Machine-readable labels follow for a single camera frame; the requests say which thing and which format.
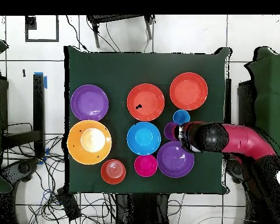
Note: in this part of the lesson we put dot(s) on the black power brick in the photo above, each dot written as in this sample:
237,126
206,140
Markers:
68,205

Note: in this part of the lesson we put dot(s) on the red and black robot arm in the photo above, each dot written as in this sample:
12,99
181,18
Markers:
242,140

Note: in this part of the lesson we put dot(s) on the purple plastic bowl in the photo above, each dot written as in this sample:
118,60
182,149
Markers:
172,161
89,102

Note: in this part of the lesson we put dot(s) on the blue plastic bowl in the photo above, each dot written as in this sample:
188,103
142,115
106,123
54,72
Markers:
143,138

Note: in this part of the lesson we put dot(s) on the black table frame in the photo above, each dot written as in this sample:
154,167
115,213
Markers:
38,105

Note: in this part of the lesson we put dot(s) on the pink plastic bowl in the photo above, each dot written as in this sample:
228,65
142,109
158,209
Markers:
145,165

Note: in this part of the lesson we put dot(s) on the black metal chair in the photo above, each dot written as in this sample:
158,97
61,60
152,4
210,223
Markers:
116,18

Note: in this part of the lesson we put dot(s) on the wide red-orange bowl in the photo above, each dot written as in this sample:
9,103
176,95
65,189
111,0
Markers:
149,98
188,91

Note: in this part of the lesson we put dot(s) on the large yellow-orange bowl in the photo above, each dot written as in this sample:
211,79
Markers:
74,142

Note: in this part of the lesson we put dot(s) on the purple plastic cup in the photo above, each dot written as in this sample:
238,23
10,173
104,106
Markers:
169,131

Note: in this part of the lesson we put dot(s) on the dark green tablecloth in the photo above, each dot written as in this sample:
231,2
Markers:
130,67

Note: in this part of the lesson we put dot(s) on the black square frame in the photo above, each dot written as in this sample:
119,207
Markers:
30,23

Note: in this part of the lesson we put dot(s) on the blue plastic cup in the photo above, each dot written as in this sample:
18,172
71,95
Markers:
180,116

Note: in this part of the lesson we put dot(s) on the small deep orange bowl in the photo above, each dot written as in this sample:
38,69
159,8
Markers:
113,171

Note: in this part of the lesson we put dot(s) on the blue tape strip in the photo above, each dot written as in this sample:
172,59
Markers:
45,82

